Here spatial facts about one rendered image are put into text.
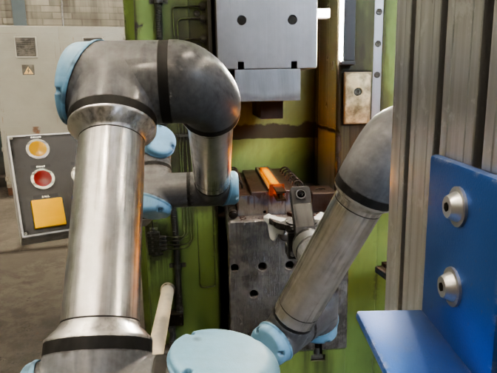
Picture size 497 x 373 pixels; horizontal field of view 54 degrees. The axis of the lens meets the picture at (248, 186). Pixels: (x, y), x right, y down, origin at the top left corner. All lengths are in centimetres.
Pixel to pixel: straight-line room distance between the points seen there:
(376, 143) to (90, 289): 41
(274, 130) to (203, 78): 134
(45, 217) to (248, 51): 73
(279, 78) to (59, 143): 66
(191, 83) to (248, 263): 95
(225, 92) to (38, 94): 608
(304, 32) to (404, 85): 121
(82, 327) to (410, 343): 37
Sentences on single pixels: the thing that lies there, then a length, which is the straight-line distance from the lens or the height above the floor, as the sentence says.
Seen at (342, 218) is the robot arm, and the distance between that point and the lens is 72.
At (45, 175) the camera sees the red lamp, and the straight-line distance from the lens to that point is 138.
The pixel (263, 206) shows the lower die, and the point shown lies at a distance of 154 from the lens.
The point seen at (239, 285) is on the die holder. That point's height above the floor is 71.
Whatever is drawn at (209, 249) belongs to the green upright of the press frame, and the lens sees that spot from 172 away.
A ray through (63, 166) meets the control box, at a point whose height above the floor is 111.
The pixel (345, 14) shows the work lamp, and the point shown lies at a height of 153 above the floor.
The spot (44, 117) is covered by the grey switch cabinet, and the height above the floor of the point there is 98.
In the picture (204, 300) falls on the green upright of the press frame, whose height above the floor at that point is 57.
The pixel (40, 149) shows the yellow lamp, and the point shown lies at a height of 116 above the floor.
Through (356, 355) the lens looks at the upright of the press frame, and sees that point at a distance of 197.
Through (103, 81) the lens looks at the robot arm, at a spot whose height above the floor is 132.
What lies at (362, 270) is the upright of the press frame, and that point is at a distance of 183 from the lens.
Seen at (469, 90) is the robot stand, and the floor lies 131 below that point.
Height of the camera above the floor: 131
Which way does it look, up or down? 12 degrees down
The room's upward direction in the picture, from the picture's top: 1 degrees counter-clockwise
